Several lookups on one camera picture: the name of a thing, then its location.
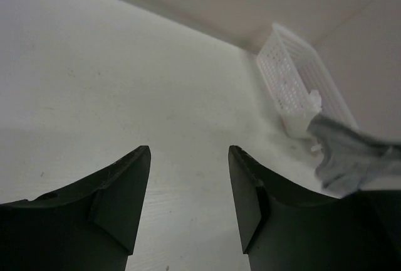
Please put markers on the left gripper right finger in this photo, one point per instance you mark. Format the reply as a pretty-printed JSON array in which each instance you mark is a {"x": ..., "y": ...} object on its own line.
[{"x": 284, "y": 226}]

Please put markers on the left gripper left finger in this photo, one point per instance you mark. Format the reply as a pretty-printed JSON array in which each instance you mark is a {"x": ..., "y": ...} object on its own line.
[{"x": 90, "y": 224}]

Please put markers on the white tank top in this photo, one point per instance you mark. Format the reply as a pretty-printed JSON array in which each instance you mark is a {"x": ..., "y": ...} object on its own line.
[{"x": 296, "y": 123}]

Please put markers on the white plastic basket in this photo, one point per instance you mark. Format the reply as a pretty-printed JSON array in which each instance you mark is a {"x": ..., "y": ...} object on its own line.
[{"x": 291, "y": 69}]

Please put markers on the grey tank top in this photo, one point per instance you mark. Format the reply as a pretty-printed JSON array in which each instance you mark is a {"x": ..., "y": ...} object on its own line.
[{"x": 351, "y": 159}]

